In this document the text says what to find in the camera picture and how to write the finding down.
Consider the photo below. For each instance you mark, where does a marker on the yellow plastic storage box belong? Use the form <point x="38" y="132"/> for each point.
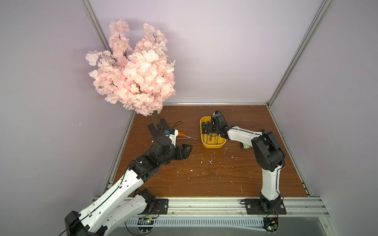
<point x="211" y="141"/>

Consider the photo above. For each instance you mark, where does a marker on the pink artificial blossom tree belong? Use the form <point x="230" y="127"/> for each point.
<point x="141" y="78"/>

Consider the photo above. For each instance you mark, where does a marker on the large orange black screwdriver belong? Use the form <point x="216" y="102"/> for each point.
<point x="184" y="136"/>

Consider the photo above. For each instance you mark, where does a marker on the left controller board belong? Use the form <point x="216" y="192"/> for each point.
<point x="145" y="225"/>

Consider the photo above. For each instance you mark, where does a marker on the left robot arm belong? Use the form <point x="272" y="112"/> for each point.
<point x="110" y="210"/>

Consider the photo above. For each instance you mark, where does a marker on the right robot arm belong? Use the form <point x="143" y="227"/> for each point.
<point x="269" y="155"/>

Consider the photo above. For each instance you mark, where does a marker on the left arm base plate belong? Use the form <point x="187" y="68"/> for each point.
<point x="158" y="206"/>

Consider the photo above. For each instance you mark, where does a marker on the black work glove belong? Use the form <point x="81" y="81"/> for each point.
<point x="244" y="146"/>

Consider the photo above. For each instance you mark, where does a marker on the right controller board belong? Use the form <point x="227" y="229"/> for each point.
<point x="270" y="224"/>

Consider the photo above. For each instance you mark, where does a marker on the aluminium front rail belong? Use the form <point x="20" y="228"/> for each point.
<point x="231" y="207"/>

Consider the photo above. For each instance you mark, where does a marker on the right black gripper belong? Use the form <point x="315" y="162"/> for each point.
<point x="213" y="126"/>

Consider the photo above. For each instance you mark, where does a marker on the controller board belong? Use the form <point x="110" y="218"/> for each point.
<point x="270" y="224"/>
<point x="145" y="225"/>

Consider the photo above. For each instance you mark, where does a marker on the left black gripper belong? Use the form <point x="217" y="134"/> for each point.
<point x="183" y="154"/>

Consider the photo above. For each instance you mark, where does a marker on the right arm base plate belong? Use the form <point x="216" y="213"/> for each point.
<point x="262" y="206"/>

